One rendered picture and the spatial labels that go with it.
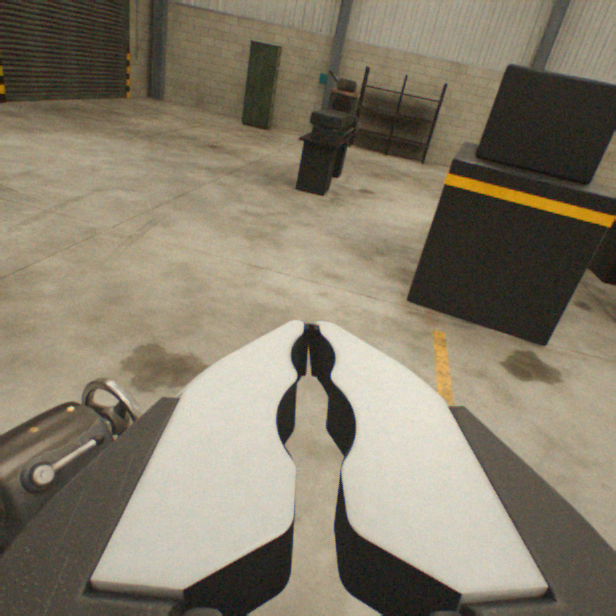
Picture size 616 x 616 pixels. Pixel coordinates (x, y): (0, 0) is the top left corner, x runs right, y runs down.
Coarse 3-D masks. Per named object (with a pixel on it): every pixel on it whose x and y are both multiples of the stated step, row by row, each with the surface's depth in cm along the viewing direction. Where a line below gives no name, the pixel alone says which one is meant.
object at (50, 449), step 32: (96, 384) 72; (64, 416) 65; (96, 416) 67; (128, 416) 75; (0, 448) 58; (32, 448) 59; (64, 448) 62; (96, 448) 65; (0, 480) 55; (32, 480) 56; (64, 480) 61; (0, 512) 57; (32, 512) 58; (0, 544) 68
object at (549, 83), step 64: (512, 64) 344; (512, 128) 358; (576, 128) 343; (448, 192) 355; (512, 192) 339; (576, 192) 325; (448, 256) 374; (512, 256) 356; (576, 256) 341; (512, 320) 376
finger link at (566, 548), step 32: (480, 448) 9; (512, 480) 8; (544, 480) 8; (512, 512) 7; (544, 512) 7; (576, 512) 7; (544, 544) 7; (576, 544) 7; (608, 544) 7; (544, 576) 6; (576, 576) 6; (608, 576) 6; (480, 608) 6; (512, 608) 6; (544, 608) 6; (576, 608) 6; (608, 608) 6
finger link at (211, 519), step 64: (192, 384) 10; (256, 384) 10; (192, 448) 8; (256, 448) 8; (128, 512) 7; (192, 512) 7; (256, 512) 7; (128, 576) 6; (192, 576) 6; (256, 576) 7
